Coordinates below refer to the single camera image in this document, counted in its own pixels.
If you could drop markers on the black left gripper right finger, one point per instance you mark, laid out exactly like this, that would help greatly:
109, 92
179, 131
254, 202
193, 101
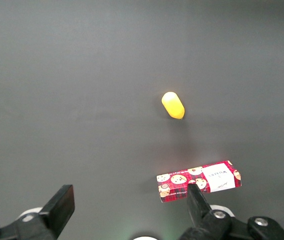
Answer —
199, 207

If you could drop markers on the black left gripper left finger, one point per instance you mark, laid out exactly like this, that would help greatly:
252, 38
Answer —
59, 207

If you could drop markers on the red tartan cookie box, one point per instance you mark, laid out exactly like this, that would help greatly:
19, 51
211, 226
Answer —
176, 180

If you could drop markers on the yellow lemon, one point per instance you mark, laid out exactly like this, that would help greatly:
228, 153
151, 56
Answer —
173, 105

